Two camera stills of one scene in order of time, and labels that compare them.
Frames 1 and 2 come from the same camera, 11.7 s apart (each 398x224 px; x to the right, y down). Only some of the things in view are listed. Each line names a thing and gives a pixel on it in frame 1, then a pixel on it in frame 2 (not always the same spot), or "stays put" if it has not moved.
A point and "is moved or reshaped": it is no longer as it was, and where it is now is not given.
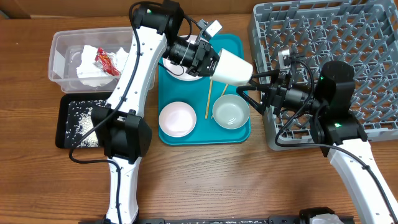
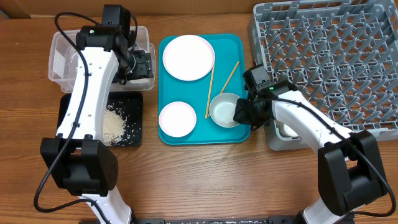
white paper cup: (232, 70) → (288, 131)
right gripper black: (272, 95) → (240, 116)
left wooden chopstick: (208, 99) stays put
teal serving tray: (201, 95) stays put
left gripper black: (200, 65) → (145, 67)
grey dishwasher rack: (363, 33) stays put
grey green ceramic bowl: (231, 111) is moved or reshaped
